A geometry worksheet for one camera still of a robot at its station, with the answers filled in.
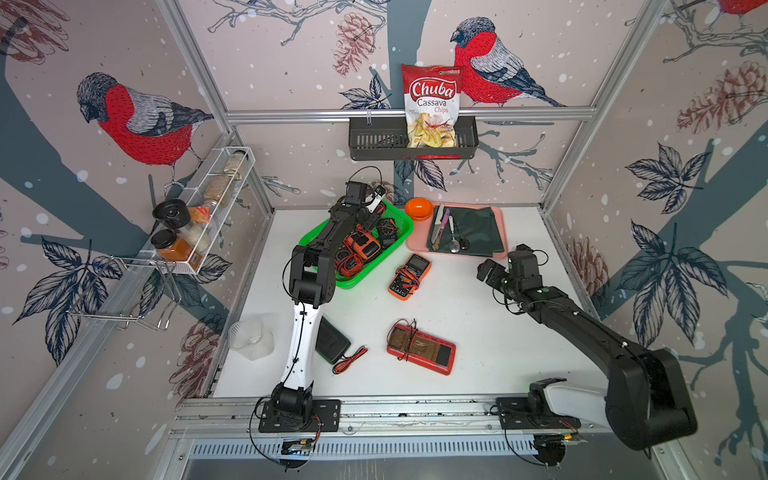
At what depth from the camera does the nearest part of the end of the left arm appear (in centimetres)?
81

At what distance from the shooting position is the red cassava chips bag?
0.83 m

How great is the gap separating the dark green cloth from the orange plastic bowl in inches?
1.5

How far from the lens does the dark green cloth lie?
1.09 metres
